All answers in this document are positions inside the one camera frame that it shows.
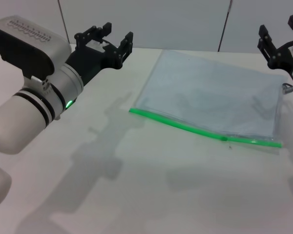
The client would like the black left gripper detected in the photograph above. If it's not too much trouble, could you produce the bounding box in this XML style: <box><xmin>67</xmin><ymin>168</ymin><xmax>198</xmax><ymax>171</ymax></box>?
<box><xmin>64</xmin><ymin>21</ymin><xmax>134</xmax><ymax>86</ymax></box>

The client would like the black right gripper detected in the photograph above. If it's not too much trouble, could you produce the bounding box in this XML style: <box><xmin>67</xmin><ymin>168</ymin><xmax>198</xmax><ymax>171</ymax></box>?
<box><xmin>257</xmin><ymin>14</ymin><xmax>293</xmax><ymax>82</ymax></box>

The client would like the clear green-zip document bag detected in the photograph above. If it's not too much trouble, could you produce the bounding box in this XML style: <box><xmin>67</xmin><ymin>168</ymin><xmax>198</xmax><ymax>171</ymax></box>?
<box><xmin>128</xmin><ymin>49</ymin><xmax>290</xmax><ymax>148</ymax></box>

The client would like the white and black wrist camera housing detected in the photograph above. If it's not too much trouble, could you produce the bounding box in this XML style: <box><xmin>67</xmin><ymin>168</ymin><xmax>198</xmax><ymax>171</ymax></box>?
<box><xmin>0</xmin><ymin>15</ymin><xmax>72</xmax><ymax>80</ymax></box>

